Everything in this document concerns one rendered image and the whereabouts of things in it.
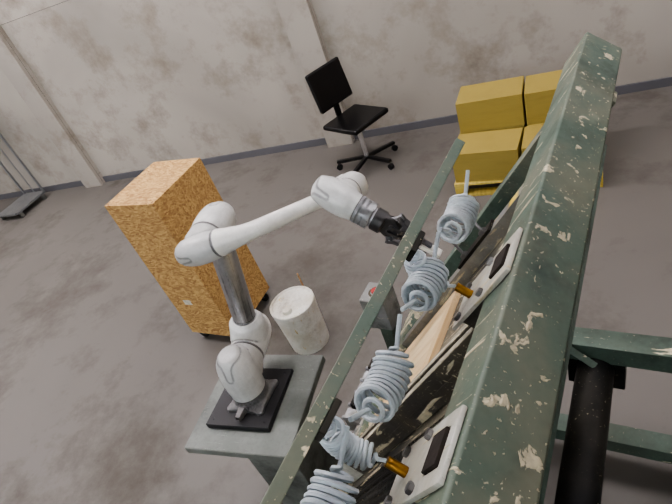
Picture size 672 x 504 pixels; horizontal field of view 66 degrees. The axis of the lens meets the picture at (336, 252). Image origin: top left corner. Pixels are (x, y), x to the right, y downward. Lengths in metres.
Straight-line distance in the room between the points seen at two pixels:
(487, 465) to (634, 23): 4.92
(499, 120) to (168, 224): 2.65
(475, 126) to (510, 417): 3.90
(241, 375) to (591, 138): 1.56
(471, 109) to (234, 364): 2.97
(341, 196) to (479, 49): 3.85
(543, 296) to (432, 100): 4.81
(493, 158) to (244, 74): 2.97
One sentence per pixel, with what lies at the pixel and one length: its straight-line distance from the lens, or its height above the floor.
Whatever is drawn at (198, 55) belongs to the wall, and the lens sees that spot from 6.12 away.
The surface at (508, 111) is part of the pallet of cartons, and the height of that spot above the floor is 0.52.
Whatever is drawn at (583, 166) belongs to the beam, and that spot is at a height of 1.87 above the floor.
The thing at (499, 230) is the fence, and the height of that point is 1.50.
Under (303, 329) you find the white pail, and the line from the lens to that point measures 3.32.
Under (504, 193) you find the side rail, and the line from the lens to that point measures 1.76.
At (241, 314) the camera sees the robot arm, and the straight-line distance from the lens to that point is 2.22.
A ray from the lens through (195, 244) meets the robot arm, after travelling 1.84.
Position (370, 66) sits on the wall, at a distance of 5.48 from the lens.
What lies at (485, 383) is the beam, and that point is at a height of 1.91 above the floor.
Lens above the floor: 2.44
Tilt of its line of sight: 35 degrees down
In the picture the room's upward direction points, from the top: 22 degrees counter-clockwise
